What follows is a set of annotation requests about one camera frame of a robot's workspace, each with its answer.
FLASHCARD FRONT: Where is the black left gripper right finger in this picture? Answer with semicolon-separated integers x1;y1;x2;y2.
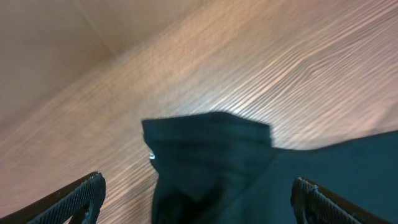
290;177;390;224

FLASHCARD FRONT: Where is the black t-shirt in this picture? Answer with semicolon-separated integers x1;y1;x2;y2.
142;112;397;223

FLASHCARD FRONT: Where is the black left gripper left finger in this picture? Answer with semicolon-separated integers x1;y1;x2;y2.
1;172;106;224

